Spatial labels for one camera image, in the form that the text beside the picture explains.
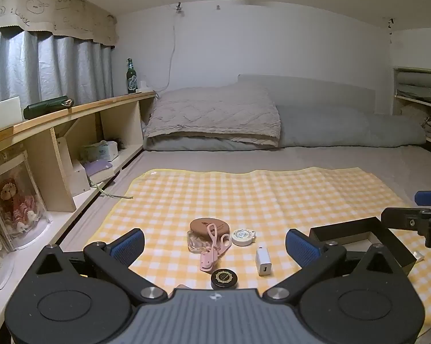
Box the wooden shelf unit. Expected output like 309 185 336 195
0 91 157 330

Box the white cable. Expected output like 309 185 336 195
154 12 182 95

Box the folded grey cloth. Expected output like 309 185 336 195
396 82 431 107

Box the white board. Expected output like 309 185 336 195
0 96 21 127

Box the black round jar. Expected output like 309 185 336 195
211 269 238 290

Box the purple book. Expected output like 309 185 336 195
83 161 114 178

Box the grey pillow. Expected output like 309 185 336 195
276 105 427 148

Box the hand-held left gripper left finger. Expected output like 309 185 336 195
34 228 168 303

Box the white charger plug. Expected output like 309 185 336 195
256 247 272 276

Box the grey curtain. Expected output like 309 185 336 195
0 29 114 115

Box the wooden side shelf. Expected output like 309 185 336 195
393 66 431 147

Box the pink eyelash curler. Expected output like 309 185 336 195
200 223 233 272

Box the yellow checked mat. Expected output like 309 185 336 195
63 167 431 344

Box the black cardboard box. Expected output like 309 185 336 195
309 217 418 278

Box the dark green case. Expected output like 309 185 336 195
23 95 74 120

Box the beige drawn valance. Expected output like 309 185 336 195
0 0 119 47

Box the green glass bottle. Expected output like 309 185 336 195
126 58 138 95

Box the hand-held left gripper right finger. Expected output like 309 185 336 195
264 228 404 300

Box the beige quilted blanket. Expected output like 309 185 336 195
144 82 282 147

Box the green stick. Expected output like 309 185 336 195
95 183 134 200

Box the tissue box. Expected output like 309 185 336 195
80 141 119 162

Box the plush toy in clear case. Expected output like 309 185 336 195
0 152 53 251

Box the glass perfume bottle brown lid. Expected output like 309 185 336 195
187 217 230 256

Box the white box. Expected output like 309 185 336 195
71 159 116 189

